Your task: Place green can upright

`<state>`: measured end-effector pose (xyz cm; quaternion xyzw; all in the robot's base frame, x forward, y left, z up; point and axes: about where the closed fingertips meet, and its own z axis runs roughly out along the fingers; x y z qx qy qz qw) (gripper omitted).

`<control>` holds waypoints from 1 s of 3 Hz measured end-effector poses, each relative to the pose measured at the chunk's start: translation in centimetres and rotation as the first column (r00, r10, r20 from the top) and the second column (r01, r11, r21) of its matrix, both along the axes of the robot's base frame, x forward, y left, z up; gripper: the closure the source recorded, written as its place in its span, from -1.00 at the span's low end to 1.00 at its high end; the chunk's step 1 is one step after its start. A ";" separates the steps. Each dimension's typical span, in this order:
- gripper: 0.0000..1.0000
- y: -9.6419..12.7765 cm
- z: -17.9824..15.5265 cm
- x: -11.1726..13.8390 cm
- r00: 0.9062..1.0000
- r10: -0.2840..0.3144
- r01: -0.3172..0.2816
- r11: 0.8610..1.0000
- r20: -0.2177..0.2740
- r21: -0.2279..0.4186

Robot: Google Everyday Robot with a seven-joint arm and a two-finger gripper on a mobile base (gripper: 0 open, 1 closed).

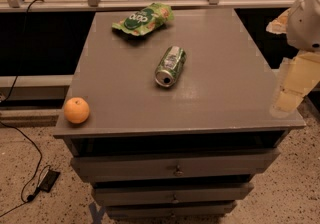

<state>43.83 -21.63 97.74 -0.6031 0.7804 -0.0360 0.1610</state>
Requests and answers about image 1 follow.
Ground green chip bag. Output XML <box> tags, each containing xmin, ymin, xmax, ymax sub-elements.
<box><xmin>112</xmin><ymin>3</ymin><xmax>174</xmax><ymax>36</ymax></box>

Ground black power adapter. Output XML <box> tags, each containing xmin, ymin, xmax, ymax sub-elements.
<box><xmin>38</xmin><ymin>170</ymin><xmax>60</xmax><ymax>193</ymax></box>

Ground black cable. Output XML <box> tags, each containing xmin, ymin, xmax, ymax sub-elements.
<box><xmin>0</xmin><ymin>0</ymin><xmax>52</xmax><ymax>218</ymax></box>

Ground grey drawer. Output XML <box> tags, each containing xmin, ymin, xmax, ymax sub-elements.
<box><xmin>71</xmin><ymin>148</ymin><xmax>280</xmax><ymax>183</ymax></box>
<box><xmin>93</xmin><ymin>183</ymin><xmax>254</xmax><ymax>206</ymax></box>
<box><xmin>106</xmin><ymin>201</ymin><xmax>236</xmax><ymax>219</ymax></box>

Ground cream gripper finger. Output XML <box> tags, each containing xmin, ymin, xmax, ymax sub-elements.
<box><xmin>270</xmin><ymin>51</ymin><xmax>320</xmax><ymax>118</ymax></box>
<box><xmin>266</xmin><ymin>9</ymin><xmax>290</xmax><ymax>34</ymax></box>

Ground top grey drawer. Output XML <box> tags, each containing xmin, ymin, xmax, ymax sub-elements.
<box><xmin>71</xmin><ymin>148</ymin><xmax>280</xmax><ymax>183</ymax></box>

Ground green soda can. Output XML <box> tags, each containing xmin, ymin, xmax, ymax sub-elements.
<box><xmin>155</xmin><ymin>46</ymin><xmax>187</xmax><ymax>88</ymax></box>

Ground grey drawer cabinet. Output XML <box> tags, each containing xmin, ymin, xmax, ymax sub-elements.
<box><xmin>52</xmin><ymin>7</ymin><xmax>307</xmax><ymax>220</ymax></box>

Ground middle grey drawer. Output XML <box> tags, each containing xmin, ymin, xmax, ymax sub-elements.
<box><xmin>93</xmin><ymin>183</ymin><xmax>254</xmax><ymax>206</ymax></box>

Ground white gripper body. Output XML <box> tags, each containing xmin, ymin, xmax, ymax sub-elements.
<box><xmin>286</xmin><ymin>0</ymin><xmax>320</xmax><ymax>52</ymax></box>

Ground bottom grey drawer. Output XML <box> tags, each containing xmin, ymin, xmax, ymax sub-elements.
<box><xmin>106</xmin><ymin>201</ymin><xmax>236</xmax><ymax>219</ymax></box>

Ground orange fruit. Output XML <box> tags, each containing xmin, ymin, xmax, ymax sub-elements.
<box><xmin>63</xmin><ymin>97</ymin><xmax>90</xmax><ymax>124</ymax></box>

